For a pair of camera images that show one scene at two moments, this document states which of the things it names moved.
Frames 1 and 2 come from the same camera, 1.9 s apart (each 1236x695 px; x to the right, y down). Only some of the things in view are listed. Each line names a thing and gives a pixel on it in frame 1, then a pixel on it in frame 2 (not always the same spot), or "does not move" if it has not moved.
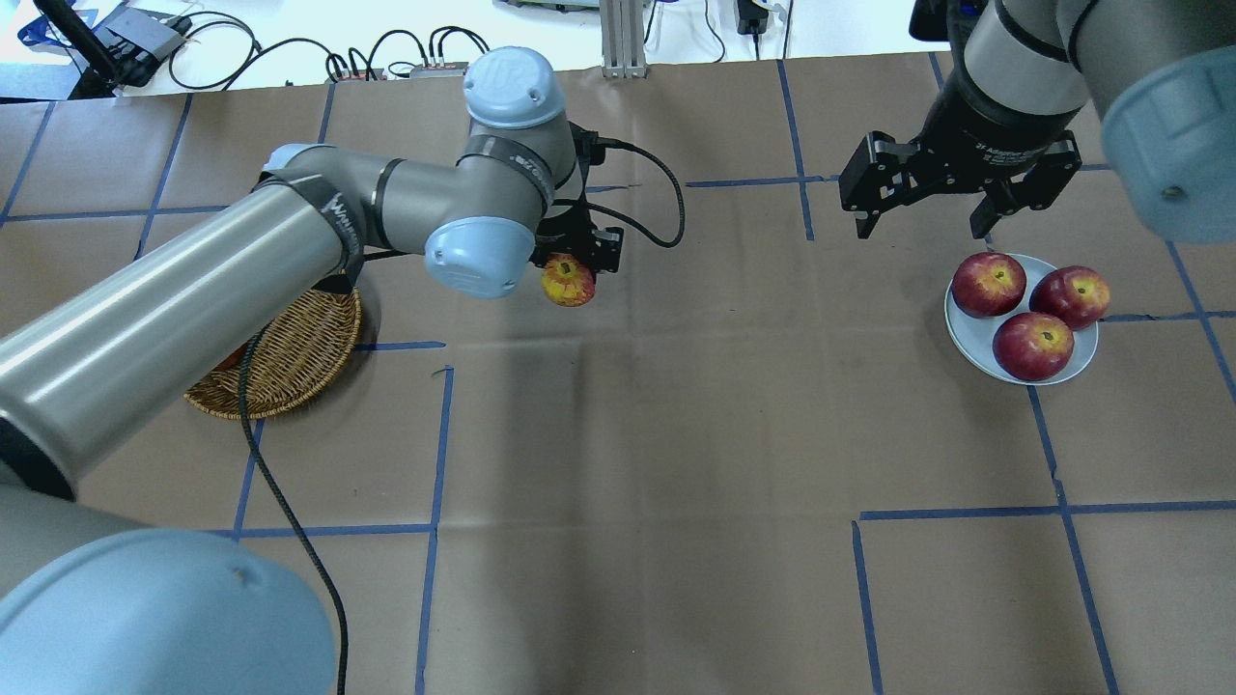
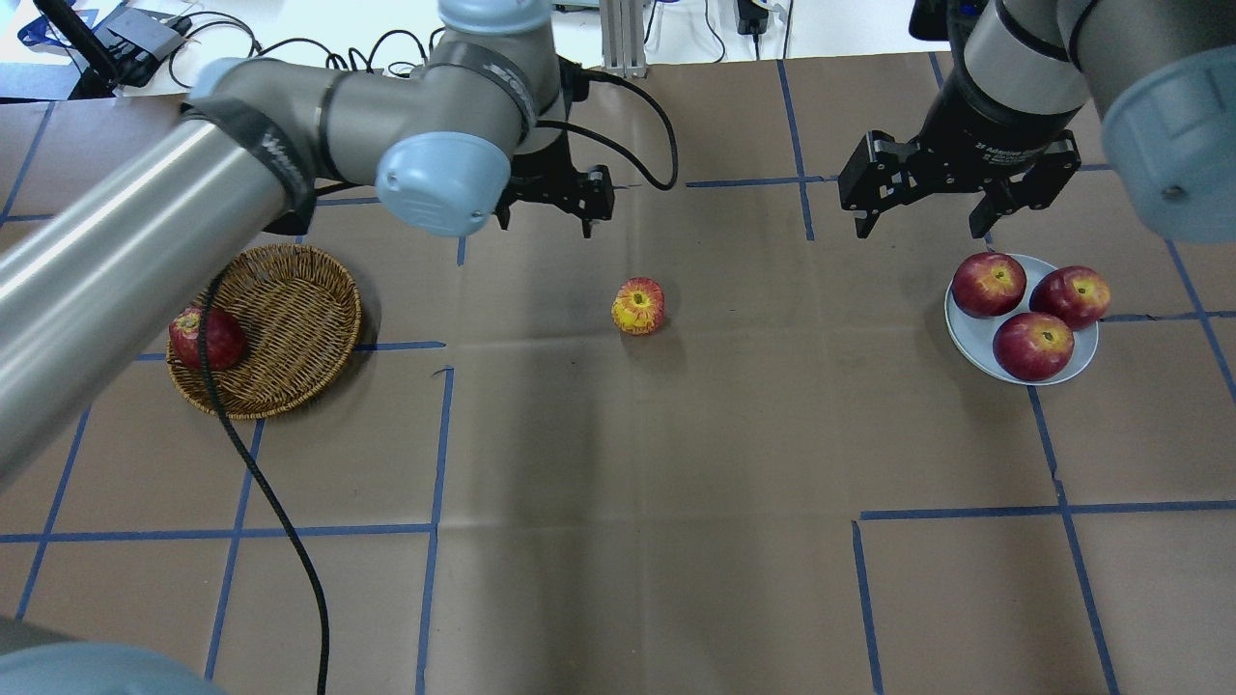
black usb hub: (135, 39) does not move
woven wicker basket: (299, 356) does not move
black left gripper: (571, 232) -> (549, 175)
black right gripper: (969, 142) does not move
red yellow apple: (567, 281) -> (638, 306)
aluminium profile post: (623, 39) does not move
